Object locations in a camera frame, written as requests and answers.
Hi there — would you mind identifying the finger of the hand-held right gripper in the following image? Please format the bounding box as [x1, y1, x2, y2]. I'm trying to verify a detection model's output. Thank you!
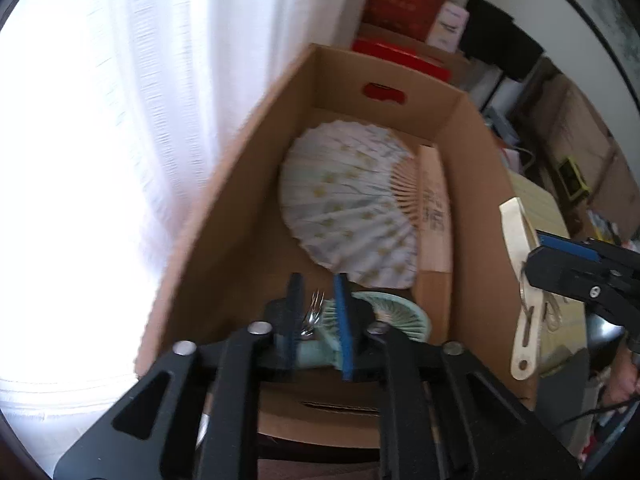
[524, 247, 624, 307]
[537, 231, 640, 267]

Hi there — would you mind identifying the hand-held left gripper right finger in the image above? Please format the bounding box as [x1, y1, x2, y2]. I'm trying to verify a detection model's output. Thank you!
[334, 272, 583, 480]

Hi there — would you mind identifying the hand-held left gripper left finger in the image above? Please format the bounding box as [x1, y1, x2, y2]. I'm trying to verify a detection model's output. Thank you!
[52, 272, 306, 480]

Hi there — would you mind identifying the metal fork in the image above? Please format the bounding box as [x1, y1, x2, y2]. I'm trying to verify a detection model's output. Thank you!
[299, 289, 326, 341]

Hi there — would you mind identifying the mint green handheld fan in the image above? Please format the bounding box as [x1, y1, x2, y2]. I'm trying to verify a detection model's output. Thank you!
[295, 292, 432, 374]

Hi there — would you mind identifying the floral paper folding fan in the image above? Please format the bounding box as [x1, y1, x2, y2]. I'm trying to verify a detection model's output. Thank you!
[279, 120, 421, 290]

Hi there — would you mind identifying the large cardboard box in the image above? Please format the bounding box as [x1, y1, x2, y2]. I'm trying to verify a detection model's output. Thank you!
[134, 42, 541, 451]

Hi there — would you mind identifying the long wooden fan box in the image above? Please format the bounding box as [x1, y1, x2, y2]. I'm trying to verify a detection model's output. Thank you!
[414, 144, 455, 274]

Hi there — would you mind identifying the person's right hand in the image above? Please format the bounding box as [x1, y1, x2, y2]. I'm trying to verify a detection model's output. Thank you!
[607, 347, 640, 403]

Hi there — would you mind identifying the black speaker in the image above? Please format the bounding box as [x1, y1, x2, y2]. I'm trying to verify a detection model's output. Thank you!
[460, 0, 515, 59]
[495, 20, 545, 82]

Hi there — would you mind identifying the flat red gift box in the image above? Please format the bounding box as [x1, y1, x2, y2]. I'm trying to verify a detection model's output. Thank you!
[352, 38, 454, 84]

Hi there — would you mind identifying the white curtain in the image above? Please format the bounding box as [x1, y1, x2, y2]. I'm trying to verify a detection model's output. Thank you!
[0, 0, 363, 461]

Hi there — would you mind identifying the large red gift box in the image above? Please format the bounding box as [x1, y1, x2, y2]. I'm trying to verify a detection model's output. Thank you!
[367, 0, 452, 42]

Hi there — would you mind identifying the framed wall picture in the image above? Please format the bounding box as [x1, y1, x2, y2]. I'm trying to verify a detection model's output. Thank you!
[565, 0, 640, 80]

